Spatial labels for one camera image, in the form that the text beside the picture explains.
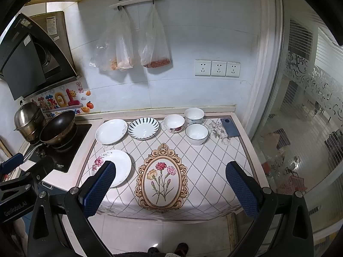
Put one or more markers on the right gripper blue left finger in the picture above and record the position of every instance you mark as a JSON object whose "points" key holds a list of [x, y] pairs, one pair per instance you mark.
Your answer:
{"points": [[94, 189]]}

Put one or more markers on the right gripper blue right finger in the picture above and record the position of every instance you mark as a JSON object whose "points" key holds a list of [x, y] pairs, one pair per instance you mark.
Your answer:
{"points": [[245, 188]]}

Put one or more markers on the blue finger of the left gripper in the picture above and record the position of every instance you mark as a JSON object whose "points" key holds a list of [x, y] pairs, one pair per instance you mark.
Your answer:
{"points": [[11, 164]]}

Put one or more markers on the white plate with pink rose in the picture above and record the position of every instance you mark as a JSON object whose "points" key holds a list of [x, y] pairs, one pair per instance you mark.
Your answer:
{"points": [[122, 163]]}

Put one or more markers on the plain white plate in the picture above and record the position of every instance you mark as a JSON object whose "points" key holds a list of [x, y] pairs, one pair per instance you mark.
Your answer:
{"points": [[111, 131]]}

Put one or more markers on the white bowl with dark rim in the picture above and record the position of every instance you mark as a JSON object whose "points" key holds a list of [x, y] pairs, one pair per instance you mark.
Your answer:
{"points": [[196, 134]]}

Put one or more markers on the white plate with blue stripes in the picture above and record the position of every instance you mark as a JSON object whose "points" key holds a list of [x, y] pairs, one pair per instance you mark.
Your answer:
{"points": [[143, 128]]}

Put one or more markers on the white bowl with blue pattern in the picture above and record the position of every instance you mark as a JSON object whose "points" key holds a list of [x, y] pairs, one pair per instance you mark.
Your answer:
{"points": [[194, 116]]}

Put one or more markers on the white bowl with red flowers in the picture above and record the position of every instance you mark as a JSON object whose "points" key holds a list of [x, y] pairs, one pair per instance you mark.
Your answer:
{"points": [[174, 123]]}

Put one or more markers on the black induction cooktop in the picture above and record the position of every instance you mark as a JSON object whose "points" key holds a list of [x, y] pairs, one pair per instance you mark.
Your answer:
{"points": [[64, 152]]}

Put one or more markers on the stainless steel steamer pot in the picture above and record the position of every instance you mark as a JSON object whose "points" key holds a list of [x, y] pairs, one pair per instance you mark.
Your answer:
{"points": [[29, 121]]}

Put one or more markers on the blue smartphone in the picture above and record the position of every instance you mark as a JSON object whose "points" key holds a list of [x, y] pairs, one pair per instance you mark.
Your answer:
{"points": [[230, 127]]}

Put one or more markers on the floral diamond pattern table mat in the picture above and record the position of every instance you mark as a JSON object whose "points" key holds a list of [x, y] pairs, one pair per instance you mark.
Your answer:
{"points": [[170, 179]]}

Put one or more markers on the glass sliding door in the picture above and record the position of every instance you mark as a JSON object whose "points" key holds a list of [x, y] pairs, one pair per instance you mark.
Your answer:
{"points": [[299, 139]]}

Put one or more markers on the black shoe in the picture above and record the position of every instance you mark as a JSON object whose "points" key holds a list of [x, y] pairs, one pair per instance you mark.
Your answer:
{"points": [[182, 249]]}

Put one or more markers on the black range hood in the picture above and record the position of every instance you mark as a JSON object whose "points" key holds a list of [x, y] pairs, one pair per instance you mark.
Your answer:
{"points": [[35, 54]]}

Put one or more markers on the plastic bag with orange food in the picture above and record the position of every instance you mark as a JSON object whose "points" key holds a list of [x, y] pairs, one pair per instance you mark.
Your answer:
{"points": [[104, 56]]}

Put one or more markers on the plastic bag with red beans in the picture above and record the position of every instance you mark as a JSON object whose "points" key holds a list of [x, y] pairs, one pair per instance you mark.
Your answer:
{"points": [[152, 44]]}

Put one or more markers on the plastic bag with eggs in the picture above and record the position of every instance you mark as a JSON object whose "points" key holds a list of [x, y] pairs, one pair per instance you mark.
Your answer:
{"points": [[124, 47]]}

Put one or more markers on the black wok with handle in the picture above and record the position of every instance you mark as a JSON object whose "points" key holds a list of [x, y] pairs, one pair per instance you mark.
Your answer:
{"points": [[56, 132]]}

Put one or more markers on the colourful wall sticker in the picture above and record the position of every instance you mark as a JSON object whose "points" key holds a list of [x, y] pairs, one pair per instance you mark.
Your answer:
{"points": [[72, 96]]}

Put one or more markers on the right white wall socket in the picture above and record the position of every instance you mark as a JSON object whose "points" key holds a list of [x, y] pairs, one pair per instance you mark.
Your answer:
{"points": [[233, 69]]}

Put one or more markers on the white wall socket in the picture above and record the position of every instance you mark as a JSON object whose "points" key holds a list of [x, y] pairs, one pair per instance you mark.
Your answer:
{"points": [[233, 69], [202, 67], [218, 68]]}

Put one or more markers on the middle white wall socket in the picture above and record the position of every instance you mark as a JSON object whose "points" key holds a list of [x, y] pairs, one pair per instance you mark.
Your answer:
{"points": [[218, 68]]}

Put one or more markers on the left white wall socket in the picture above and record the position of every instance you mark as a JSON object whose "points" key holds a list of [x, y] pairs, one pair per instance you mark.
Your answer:
{"points": [[202, 67]]}

